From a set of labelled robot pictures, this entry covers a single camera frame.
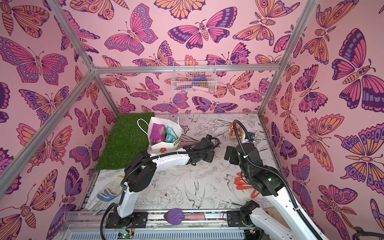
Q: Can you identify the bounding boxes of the orange lemon candy bag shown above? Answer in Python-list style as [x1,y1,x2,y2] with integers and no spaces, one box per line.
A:
[230,124,243,142]

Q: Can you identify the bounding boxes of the teal mint candy bag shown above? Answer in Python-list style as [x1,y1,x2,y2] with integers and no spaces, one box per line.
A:
[166,127,178,143]

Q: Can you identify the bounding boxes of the purple blackcurrant candy bag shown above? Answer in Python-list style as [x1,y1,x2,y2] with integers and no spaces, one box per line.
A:
[150,124,167,146]

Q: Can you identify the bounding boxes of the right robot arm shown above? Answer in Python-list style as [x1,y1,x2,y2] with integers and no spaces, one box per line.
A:
[224,143,327,240]

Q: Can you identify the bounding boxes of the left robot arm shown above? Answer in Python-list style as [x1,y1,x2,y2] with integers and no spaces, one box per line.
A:
[115,135,221,219]

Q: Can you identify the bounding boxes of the white floral paper bag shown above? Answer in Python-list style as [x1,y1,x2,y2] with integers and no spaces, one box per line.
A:
[137,117,183,154]

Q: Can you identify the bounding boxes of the purple pink silicone spatula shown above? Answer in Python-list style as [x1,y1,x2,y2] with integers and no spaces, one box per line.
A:
[164,209,206,226]

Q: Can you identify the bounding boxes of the green artificial grass mat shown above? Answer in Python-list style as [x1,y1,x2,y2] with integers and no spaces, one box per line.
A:
[95,113,155,171]

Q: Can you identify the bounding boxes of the white blue work glove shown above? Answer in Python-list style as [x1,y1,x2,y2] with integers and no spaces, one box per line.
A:
[95,182,122,209]

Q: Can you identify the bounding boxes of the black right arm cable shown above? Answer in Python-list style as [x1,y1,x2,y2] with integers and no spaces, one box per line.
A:
[232,119,316,240]

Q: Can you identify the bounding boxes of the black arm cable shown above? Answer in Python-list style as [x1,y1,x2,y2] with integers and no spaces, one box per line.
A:
[99,136,221,240]
[232,119,316,240]

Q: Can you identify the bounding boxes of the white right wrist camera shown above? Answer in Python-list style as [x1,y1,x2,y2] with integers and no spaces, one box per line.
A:
[244,132,256,143]

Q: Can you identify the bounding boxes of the clear wall basket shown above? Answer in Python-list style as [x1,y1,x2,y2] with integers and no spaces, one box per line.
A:
[170,60,218,94]

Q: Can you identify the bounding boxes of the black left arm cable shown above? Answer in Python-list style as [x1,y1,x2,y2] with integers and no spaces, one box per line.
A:
[99,136,221,240]

